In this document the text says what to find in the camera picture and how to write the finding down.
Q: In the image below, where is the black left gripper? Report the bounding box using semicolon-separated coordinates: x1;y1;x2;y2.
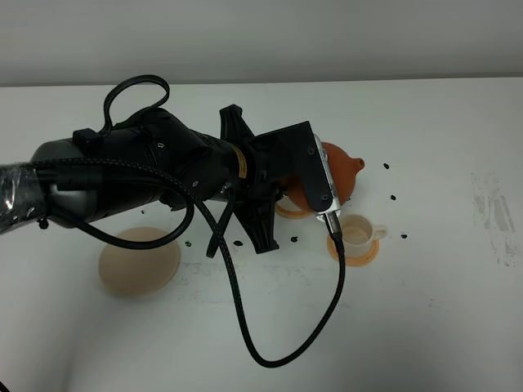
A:
32;105;279;254

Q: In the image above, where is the brown clay teapot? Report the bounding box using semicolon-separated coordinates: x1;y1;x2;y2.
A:
287;142;364;212

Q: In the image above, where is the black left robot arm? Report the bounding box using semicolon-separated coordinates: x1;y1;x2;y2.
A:
1;105;288;256

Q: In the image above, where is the beige round teapot coaster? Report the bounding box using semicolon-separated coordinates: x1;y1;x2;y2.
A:
98;241;181;298

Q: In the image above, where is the orange coaster rear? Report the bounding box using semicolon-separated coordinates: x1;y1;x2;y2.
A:
275;204;311;219

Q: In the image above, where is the orange coaster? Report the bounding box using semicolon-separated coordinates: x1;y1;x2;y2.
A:
275;204;311;219
343;239;380;267

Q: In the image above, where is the white teacup front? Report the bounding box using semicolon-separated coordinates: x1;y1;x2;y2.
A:
340;214;388;258

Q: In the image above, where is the orange coaster front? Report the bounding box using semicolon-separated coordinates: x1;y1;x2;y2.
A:
343;239;380;267

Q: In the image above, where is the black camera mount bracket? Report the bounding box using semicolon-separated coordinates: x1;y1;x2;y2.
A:
246;122;331;212

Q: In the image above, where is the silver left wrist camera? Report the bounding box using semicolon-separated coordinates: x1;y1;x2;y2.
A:
314;135;342;229

